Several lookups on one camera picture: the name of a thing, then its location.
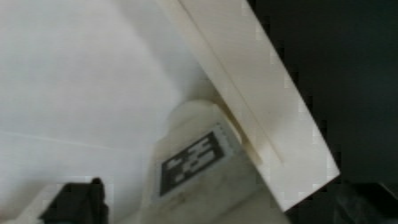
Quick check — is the white square tabletop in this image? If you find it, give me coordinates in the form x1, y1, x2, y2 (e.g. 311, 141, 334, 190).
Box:
0, 0, 340, 223

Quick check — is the white leg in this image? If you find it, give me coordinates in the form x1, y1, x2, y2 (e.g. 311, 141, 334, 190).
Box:
128, 100, 290, 224

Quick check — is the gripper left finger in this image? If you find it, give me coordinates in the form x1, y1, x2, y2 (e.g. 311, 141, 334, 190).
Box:
39, 178, 109, 224

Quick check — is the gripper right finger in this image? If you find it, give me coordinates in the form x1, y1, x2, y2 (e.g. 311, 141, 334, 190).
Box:
334, 183, 398, 224

